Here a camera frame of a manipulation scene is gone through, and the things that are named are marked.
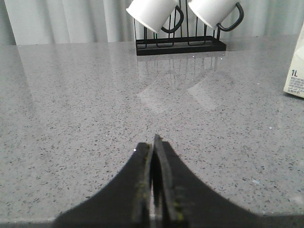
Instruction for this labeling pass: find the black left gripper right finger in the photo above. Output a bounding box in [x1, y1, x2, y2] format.
[153, 135, 263, 228]

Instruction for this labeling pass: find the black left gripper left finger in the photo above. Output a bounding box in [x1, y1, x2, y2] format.
[52, 142, 152, 228]

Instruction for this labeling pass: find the white milk carton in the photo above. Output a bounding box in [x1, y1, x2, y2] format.
[283, 26, 304, 98]

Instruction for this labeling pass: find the black wire mug rack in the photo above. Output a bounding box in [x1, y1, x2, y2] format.
[133, 0, 227, 56]

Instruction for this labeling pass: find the white mug black handle left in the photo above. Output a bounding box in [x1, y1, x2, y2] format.
[126, 0, 184, 34]

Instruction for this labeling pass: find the white mug black handle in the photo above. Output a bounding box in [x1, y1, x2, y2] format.
[188, 0, 245, 32]
[126, 0, 184, 34]

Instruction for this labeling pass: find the white mug black handle right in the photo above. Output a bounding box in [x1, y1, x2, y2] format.
[188, 0, 245, 32]

